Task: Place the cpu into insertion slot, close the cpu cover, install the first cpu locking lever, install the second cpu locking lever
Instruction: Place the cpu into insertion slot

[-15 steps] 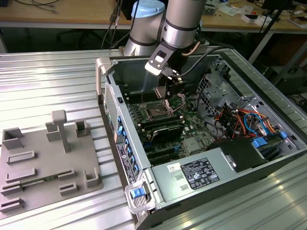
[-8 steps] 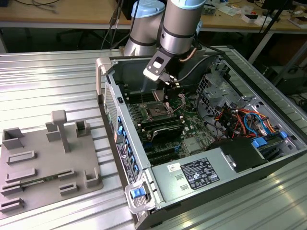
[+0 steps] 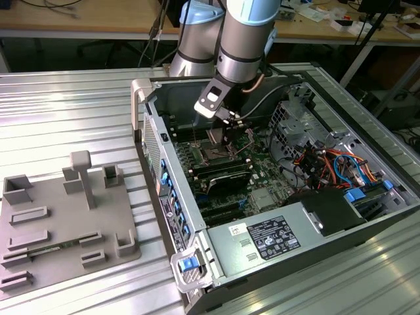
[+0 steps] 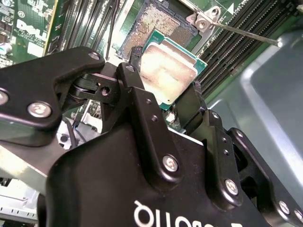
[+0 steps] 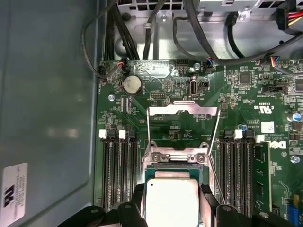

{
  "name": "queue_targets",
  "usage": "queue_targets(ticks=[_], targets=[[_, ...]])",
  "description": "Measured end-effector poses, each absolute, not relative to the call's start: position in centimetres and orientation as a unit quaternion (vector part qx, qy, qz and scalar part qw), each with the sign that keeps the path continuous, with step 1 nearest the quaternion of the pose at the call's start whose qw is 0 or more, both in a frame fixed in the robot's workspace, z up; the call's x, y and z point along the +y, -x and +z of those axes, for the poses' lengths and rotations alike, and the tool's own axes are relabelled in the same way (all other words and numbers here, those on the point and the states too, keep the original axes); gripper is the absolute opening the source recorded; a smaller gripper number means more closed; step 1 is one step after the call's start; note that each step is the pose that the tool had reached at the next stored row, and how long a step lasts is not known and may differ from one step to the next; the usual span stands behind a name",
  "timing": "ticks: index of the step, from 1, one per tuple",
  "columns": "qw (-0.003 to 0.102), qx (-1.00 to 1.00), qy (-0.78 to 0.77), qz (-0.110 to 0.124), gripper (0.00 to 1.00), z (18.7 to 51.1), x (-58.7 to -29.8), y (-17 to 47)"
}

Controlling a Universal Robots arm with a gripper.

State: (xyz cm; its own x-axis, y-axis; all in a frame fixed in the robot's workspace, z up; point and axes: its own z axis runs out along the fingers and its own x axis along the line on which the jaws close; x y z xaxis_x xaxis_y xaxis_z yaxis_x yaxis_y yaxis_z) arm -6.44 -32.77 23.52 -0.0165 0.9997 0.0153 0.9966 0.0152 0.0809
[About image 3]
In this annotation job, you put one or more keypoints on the grey parts rack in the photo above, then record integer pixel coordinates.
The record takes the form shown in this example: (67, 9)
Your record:
(65, 223)

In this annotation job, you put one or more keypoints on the silver chipset heatsink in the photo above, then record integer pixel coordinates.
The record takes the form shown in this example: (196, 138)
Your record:
(264, 200)

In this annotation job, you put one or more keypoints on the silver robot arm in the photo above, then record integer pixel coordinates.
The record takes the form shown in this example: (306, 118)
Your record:
(239, 49)

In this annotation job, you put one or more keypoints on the flat cardboard box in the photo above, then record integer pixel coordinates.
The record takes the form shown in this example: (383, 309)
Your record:
(408, 29)

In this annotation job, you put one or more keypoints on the small white box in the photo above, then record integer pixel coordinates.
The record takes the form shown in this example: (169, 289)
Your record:
(343, 28)

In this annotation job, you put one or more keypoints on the metal drive cage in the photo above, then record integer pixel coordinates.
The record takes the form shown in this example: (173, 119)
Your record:
(292, 131)

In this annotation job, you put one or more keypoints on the wooden desk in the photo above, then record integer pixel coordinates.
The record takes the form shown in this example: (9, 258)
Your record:
(82, 16)

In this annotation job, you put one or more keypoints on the grey open PC case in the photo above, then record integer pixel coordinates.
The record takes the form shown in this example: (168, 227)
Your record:
(192, 210)

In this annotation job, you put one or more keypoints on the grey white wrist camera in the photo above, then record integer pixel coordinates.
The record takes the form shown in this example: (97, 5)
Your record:
(210, 105)

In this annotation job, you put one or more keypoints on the black plastic air shroud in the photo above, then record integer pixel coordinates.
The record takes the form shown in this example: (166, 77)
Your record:
(328, 210)

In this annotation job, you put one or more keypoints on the blue drive carrier latch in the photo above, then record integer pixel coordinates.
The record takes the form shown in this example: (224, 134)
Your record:
(356, 196)

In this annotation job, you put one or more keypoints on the CPU with silver top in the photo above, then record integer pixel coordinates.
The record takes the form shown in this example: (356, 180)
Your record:
(215, 136)

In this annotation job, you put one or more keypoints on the grey power supply unit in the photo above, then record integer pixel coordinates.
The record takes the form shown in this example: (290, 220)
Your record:
(220, 252)

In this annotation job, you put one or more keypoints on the green motherboard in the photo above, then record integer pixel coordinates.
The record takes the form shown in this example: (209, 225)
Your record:
(269, 183)

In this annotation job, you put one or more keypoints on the CPU socket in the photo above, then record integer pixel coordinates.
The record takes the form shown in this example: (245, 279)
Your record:
(213, 154)

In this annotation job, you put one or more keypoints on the blue case release latch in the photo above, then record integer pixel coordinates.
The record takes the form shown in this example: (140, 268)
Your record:
(187, 265)

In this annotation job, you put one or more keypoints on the black expansion card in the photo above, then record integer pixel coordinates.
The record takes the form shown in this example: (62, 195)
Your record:
(229, 183)

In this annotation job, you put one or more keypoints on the green RAM stick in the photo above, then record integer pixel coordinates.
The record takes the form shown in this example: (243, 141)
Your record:
(52, 247)
(223, 169)

